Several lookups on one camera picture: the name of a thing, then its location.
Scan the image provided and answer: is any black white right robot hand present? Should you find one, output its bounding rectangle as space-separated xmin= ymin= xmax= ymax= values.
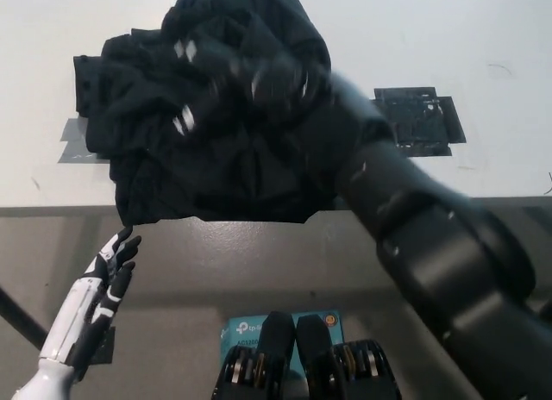
xmin=170 ymin=35 xmax=346 ymax=137

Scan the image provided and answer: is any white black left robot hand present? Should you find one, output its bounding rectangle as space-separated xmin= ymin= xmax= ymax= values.
xmin=38 ymin=227 xmax=143 ymax=372

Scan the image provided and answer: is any black Columbia jacket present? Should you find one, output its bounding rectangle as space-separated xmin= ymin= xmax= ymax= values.
xmin=72 ymin=0 xmax=396 ymax=228

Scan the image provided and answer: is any black table tape patch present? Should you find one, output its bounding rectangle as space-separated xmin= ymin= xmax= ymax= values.
xmin=371 ymin=86 xmax=467 ymax=159

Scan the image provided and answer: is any teal tp-link cardboard box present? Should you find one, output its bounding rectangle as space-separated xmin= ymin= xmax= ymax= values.
xmin=220 ymin=311 xmax=342 ymax=384

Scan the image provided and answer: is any grey table tape patch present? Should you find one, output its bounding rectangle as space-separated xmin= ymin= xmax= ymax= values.
xmin=57 ymin=117 xmax=107 ymax=165

